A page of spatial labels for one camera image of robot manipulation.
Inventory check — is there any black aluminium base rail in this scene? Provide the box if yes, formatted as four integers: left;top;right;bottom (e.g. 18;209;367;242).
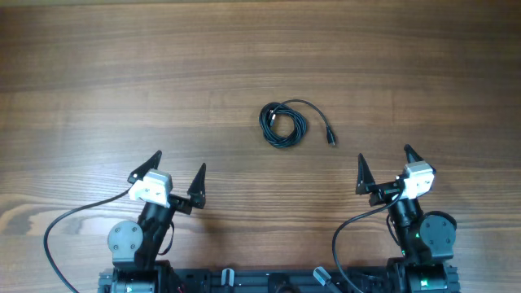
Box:
98;265;461;293

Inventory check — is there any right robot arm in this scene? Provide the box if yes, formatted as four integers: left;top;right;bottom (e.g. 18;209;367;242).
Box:
356;145;461;293

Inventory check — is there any black usb cable long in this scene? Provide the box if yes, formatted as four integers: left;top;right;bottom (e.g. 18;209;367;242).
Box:
258;99;336;149

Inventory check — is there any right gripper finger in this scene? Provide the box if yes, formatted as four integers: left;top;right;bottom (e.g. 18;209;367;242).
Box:
356;153;375;195
404;144;424;164

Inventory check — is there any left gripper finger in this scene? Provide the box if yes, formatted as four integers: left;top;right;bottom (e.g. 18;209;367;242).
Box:
127;150;162;184
187;163;207;209

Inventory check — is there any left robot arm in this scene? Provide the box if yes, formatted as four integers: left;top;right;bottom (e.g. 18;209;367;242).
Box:
98;151;206;293

